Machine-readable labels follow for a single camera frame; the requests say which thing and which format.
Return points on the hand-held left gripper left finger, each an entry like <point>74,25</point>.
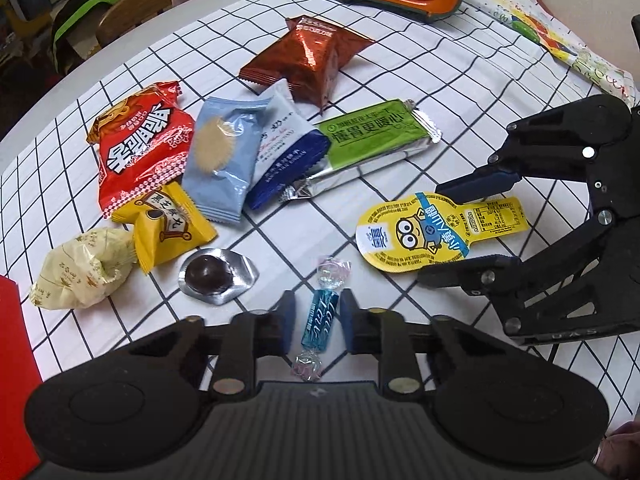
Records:
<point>286,322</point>

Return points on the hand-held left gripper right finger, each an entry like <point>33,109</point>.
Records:
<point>350,322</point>

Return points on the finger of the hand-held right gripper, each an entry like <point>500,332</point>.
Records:
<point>480,272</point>
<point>492,177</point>

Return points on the blue candy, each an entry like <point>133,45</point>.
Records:
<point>317,317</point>

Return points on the yellow cartoon jelly pack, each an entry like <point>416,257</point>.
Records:
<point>400,235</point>

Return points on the foil chocolate pack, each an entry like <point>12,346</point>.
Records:
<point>207,272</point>

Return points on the green snack packet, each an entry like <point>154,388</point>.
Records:
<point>372,135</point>

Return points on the yellow snack packet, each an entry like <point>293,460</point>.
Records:
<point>165,230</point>

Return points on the cream round pastry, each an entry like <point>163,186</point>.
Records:
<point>80,270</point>

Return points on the brown foil snack packet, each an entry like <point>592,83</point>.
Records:
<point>305,55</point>

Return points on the red cardboard box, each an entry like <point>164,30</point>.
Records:
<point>15,360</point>

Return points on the person's right hand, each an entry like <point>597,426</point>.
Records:
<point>622,455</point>

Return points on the white checked tablecloth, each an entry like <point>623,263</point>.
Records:
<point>400,70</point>

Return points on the colourful printed plastic bag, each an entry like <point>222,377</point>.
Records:
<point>550,30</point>

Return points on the light blue biscuit packet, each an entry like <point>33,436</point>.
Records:
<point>215,180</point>

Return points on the white and navy snack packet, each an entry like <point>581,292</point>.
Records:
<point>285,145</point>

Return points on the red snack packet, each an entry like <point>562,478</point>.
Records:
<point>140,155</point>

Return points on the wooden chair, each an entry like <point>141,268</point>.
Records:
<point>130,10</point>

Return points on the black and green jacket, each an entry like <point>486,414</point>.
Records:
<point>75,25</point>

